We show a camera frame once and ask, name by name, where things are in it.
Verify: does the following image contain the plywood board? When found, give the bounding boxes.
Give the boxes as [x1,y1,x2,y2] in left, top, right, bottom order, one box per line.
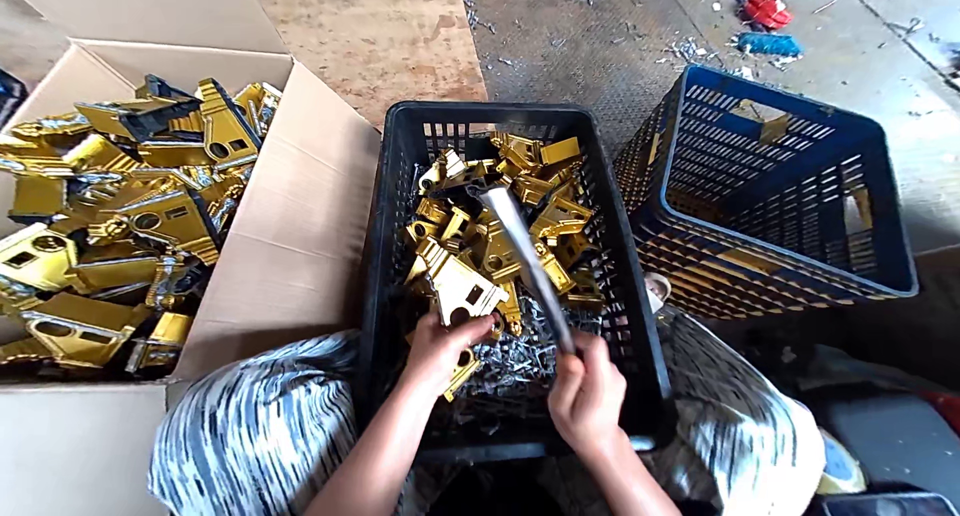
[244,0,490,133]

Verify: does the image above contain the person's right hand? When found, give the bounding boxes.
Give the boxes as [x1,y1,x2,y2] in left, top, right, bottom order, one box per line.
[547,331,628,457]

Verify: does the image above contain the person's legs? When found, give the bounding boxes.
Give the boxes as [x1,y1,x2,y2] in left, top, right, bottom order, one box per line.
[147,272,828,516]

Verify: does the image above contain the pile of gold parts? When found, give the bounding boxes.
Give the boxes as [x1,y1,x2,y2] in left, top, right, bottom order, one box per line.
[0,75,283,380]
[403,132,606,403]

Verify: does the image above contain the dark grey seat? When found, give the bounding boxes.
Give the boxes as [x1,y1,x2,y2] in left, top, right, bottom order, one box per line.
[802,387,960,502]

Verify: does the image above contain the blue plastic crate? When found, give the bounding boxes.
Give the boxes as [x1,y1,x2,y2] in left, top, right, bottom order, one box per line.
[615,64,920,322]

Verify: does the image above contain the pile of grey metal scraps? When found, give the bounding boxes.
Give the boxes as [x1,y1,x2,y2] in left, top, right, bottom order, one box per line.
[450,294,604,427]

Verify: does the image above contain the black plastic crate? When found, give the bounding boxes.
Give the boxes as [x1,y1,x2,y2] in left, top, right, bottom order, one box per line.
[358,101,678,464]

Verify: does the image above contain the round yellow blue object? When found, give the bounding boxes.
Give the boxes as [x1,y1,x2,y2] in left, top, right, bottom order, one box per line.
[816,427,870,496]

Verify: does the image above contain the person's right forearm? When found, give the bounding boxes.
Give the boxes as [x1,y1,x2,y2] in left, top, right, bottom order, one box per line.
[576,427,684,516]

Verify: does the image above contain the person's left forearm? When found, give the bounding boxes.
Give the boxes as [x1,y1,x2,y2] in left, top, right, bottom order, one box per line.
[303,377,444,516]

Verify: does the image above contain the cardboard box with open flaps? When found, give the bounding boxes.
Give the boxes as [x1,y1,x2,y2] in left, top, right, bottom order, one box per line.
[0,0,384,516]

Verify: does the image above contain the shiny gold plastic bracket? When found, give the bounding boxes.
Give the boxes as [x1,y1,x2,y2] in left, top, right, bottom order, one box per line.
[414,237,510,329]

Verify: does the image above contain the person's left hand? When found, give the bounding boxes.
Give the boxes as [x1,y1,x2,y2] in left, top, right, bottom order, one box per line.
[403,311,498,398]

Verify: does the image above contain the red crumpled bundle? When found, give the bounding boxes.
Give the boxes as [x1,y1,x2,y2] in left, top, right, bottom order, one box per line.
[741,0,794,32]

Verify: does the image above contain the blue crumpled bundle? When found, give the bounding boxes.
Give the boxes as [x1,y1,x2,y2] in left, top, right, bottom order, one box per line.
[736,33,804,58]

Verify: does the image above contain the silver metal bar tool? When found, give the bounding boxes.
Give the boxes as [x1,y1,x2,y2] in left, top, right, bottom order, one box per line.
[465,180,579,356]

